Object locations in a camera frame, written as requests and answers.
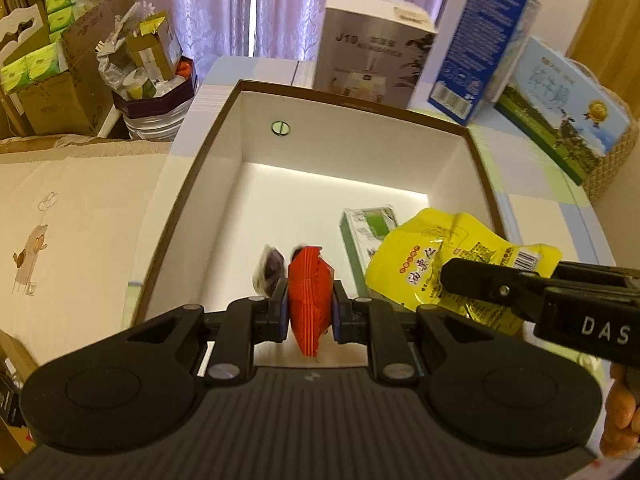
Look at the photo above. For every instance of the yellow snack pouch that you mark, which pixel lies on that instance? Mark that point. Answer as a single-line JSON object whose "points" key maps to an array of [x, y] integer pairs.
{"points": [[415, 260]]}

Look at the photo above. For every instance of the white-fronted cardboard tissue carton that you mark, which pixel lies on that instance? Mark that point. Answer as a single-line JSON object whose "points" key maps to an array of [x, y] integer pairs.
{"points": [[22, 30]]}

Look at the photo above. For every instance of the person's right hand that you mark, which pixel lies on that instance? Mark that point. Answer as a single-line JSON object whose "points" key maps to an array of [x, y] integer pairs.
{"points": [[622, 410]]}

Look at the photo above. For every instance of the brown cardboard box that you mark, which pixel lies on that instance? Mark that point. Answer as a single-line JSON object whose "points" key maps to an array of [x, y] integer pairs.
{"points": [[75, 90]]}

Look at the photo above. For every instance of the small open cardboard box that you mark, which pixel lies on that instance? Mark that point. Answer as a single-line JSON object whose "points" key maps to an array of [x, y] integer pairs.
{"points": [[155, 50]]}

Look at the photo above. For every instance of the white plastic tub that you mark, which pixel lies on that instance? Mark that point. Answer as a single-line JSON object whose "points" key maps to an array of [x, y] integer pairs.
{"points": [[155, 127]]}

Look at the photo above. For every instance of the purple octagonal box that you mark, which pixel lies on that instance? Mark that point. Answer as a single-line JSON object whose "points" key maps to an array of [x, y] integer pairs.
{"points": [[155, 102]]}

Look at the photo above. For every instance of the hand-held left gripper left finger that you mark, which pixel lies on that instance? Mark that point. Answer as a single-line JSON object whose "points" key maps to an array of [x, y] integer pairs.
{"points": [[279, 310]]}

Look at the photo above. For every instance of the light blue milk carton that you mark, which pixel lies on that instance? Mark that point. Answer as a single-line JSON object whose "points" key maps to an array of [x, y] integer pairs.
{"points": [[560, 110]]}

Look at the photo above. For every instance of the green white toothpaste box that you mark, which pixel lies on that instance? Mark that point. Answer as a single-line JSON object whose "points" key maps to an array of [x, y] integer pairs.
{"points": [[370, 230]]}

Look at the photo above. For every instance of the pink patterned curtain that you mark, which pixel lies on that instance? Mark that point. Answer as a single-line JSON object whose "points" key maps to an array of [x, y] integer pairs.
{"points": [[215, 5]]}

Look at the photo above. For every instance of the tall blue milk carton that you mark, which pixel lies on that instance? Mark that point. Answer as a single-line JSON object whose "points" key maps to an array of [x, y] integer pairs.
{"points": [[475, 55]]}

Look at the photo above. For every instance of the brown cardboard carton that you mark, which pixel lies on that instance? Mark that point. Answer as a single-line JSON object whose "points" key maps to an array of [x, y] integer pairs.
{"points": [[15, 355]]}

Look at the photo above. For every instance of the large brown white-lined box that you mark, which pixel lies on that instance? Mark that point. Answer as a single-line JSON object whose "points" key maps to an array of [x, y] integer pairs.
{"points": [[325, 185]]}

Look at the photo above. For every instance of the stack of green tissue packs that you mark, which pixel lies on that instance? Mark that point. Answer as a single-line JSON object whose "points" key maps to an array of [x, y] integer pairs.
{"points": [[65, 7], [32, 67]]}

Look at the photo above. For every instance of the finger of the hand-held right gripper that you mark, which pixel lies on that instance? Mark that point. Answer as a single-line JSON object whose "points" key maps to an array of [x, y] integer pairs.
{"points": [[480, 282]]}

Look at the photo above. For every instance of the cream embroidered bedsheet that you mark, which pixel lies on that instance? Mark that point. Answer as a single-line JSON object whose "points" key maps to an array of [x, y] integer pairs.
{"points": [[75, 220]]}

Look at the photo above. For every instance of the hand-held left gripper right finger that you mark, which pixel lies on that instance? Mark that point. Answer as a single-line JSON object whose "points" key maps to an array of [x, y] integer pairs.
{"points": [[339, 312]]}

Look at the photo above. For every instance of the red snack packet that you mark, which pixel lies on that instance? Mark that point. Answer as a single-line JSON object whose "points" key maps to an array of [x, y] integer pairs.
{"points": [[310, 300]]}

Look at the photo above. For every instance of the white humidifier box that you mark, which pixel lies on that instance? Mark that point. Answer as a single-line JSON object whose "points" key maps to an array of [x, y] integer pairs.
{"points": [[365, 45]]}

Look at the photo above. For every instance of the dark snack packet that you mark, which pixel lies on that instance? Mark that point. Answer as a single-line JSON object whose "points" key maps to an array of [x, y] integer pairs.
{"points": [[270, 267]]}

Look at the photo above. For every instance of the woven wicker basket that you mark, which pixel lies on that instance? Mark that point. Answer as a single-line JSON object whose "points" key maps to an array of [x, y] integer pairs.
{"points": [[620, 170]]}

